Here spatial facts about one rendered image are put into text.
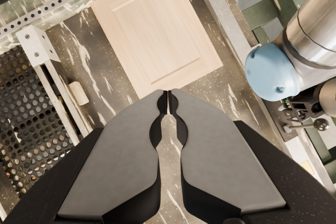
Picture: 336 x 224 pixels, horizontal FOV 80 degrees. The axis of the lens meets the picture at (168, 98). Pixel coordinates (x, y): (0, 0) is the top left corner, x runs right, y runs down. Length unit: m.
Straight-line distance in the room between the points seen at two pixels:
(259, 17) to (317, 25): 0.65
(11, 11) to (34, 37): 0.13
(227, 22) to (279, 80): 0.51
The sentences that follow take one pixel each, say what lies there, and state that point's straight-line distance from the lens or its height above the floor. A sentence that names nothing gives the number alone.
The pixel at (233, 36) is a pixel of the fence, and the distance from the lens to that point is 0.74.
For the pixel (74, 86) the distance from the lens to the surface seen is 0.76.
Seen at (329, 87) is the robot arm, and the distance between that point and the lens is 0.46.
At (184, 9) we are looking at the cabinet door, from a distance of 0.77.
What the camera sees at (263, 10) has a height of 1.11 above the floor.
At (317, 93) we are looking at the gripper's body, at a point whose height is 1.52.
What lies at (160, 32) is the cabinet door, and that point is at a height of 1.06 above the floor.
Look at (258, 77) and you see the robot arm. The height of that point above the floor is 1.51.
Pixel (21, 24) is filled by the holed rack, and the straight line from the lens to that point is 0.86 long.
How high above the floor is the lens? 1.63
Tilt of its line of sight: 34 degrees down
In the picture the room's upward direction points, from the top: 152 degrees clockwise
